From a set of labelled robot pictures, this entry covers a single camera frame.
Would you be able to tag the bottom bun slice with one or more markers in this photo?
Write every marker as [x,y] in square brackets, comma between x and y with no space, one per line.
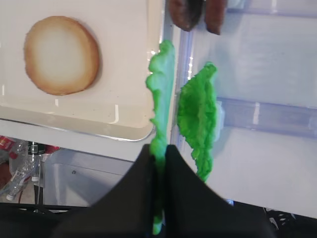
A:
[61,56]

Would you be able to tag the clear plastic bottle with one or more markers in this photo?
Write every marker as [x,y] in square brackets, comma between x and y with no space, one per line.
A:
[28,154]

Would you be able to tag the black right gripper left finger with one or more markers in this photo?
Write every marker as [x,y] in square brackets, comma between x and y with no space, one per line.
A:
[127,211]

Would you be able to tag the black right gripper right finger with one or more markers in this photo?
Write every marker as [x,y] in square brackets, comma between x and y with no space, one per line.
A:
[193,210]

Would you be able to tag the green lettuce leaf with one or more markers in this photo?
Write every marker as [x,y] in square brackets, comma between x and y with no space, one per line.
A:
[160,83]
[197,117]

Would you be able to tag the white rectangular tray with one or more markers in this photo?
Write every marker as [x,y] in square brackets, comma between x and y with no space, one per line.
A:
[117,104]

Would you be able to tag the front brown meat patty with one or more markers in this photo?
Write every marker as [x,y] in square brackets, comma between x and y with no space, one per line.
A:
[185,14]

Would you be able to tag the rear brown meat patty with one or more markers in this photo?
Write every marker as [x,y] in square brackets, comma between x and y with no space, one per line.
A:
[214,16]

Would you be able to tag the brown meat patty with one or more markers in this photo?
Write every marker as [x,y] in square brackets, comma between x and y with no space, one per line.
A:
[214,16]
[185,14]

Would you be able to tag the right clear acrylic rack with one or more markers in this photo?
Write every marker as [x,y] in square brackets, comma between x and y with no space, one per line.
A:
[266,56]

